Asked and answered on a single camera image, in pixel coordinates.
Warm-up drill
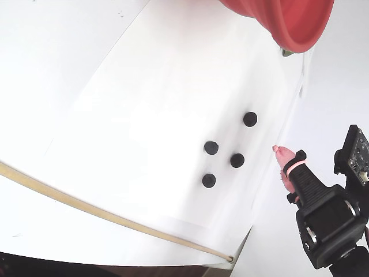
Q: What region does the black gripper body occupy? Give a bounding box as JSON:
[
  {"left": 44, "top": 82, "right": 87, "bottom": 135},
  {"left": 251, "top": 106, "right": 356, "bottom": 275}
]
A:
[{"left": 295, "top": 184, "right": 367, "bottom": 270}]

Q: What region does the pink-tipped gripper finger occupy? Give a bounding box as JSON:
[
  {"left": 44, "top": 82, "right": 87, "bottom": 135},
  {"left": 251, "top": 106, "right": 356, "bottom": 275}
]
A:
[
  {"left": 272, "top": 144, "right": 329, "bottom": 209},
  {"left": 280, "top": 170, "right": 300, "bottom": 205}
]

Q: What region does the red collapsible silicone cup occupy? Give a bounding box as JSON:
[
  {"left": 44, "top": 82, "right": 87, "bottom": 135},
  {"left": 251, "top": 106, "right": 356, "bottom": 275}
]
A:
[{"left": 220, "top": 0, "right": 336, "bottom": 54}]

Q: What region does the dark blueberry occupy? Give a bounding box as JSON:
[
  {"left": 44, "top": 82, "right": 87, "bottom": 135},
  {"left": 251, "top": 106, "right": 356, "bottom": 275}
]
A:
[
  {"left": 229, "top": 152, "right": 246, "bottom": 169},
  {"left": 242, "top": 111, "right": 258, "bottom": 128},
  {"left": 203, "top": 140, "right": 219, "bottom": 156},
  {"left": 201, "top": 173, "right": 217, "bottom": 189}
]

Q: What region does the white paper sheet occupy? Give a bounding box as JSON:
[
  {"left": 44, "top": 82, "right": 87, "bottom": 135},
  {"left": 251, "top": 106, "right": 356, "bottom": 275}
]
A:
[{"left": 40, "top": 0, "right": 308, "bottom": 230}]

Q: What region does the long wooden stick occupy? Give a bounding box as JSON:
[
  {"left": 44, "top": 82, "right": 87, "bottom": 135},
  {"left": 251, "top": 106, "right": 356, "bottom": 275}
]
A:
[{"left": 0, "top": 161, "right": 234, "bottom": 263}]

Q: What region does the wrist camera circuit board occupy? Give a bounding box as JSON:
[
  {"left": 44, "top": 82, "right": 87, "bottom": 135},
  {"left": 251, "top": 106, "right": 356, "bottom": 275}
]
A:
[{"left": 333, "top": 124, "right": 369, "bottom": 187}]

